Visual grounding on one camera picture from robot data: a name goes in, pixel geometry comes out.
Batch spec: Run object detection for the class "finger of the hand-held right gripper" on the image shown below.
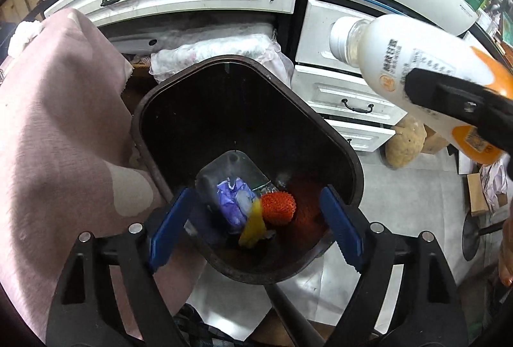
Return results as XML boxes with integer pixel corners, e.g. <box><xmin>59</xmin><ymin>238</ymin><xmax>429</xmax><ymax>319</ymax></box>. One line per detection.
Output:
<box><xmin>404</xmin><ymin>67</ymin><xmax>513</xmax><ymax>156</ymax></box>

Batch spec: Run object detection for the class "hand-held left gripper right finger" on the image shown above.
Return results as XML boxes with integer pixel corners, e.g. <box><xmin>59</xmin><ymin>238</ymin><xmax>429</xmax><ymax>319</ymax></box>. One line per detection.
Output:
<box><xmin>319</xmin><ymin>187</ymin><xmax>469</xmax><ymax>347</ymax></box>

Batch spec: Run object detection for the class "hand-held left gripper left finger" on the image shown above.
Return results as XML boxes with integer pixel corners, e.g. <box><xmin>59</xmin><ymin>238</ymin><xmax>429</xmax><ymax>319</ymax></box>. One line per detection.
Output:
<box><xmin>45</xmin><ymin>187</ymin><xmax>195</xmax><ymax>347</ymax></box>

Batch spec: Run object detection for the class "purple plastic bag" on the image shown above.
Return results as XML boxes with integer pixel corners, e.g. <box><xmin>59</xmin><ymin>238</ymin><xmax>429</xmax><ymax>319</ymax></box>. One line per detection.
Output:
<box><xmin>216</xmin><ymin>176</ymin><xmax>257</xmax><ymax>229</ymax></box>

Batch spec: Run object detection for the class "yellow wrapper piece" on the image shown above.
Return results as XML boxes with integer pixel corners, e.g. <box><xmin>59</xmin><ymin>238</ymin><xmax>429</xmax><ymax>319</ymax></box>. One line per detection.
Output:
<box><xmin>238</xmin><ymin>200</ymin><xmax>267</xmax><ymax>249</ymax></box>

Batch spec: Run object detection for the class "clear plastic container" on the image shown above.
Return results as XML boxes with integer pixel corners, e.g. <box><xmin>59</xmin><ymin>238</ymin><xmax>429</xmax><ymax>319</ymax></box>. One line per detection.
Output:
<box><xmin>196</xmin><ymin>150</ymin><xmax>277</xmax><ymax>235</ymax></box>

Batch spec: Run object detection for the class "white orange drink bottle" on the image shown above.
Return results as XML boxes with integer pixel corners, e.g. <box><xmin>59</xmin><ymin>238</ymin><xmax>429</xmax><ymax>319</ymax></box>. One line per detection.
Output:
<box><xmin>329</xmin><ymin>13</ymin><xmax>513</xmax><ymax>165</ymax></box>

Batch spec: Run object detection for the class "dark brown waste bin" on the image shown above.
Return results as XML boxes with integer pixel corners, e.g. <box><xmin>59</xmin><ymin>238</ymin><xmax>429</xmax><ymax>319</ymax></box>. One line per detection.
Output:
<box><xmin>131</xmin><ymin>55</ymin><xmax>365</xmax><ymax>285</ymax></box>

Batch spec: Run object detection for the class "white tissue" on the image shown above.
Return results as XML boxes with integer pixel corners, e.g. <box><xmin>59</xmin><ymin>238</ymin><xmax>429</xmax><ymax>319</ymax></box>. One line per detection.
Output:
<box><xmin>8</xmin><ymin>20</ymin><xmax>43</xmax><ymax>55</ymax></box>

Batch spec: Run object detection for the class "brown sack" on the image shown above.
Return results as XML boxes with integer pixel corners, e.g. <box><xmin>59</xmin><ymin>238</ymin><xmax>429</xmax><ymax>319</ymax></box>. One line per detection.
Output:
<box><xmin>385</xmin><ymin>115</ymin><xmax>427</xmax><ymax>170</ymax></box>

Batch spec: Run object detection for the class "cardboard box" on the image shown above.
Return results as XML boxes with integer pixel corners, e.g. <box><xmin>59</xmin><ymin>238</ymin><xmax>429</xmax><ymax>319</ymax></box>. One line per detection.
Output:
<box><xmin>467</xmin><ymin>173</ymin><xmax>492</xmax><ymax>217</ymax></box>

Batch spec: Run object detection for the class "black stand base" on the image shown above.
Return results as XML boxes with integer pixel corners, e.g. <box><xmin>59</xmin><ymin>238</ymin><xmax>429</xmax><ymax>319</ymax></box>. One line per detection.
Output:
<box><xmin>461</xmin><ymin>211</ymin><xmax>487</xmax><ymax>261</ymax></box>

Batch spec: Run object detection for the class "pink polka dot tablecloth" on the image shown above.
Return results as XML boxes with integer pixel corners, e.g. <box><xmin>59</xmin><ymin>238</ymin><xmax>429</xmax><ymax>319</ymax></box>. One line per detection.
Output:
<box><xmin>0</xmin><ymin>7</ymin><xmax>201</xmax><ymax>332</ymax></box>

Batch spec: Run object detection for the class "plastic wrapped bundle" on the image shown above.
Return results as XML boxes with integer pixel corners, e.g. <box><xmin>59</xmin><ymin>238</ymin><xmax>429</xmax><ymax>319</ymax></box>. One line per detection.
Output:
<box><xmin>150</xmin><ymin>20</ymin><xmax>289</xmax><ymax>83</ymax></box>

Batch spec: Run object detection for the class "white drawer black handle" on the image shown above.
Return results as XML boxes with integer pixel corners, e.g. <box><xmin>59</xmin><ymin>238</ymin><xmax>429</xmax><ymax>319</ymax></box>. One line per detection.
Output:
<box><xmin>326</xmin><ymin>118</ymin><xmax>397</xmax><ymax>153</ymax></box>
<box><xmin>295</xmin><ymin>0</ymin><xmax>375</xmax><ymax>69</ymax></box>
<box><xmin>290</xmin><ymin>64</ymin><xmax>408</xmax><ymax>127</ymax></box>

